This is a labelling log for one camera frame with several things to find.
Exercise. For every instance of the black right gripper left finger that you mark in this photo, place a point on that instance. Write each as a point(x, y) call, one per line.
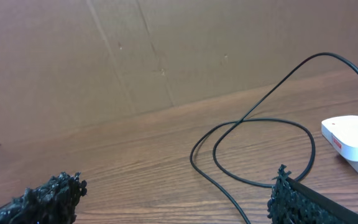
point(54, 202)

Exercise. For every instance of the white charger plug adapter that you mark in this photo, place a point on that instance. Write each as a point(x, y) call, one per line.
point(342, 133)

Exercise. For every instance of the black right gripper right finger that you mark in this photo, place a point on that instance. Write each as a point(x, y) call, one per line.
point(295, 203)

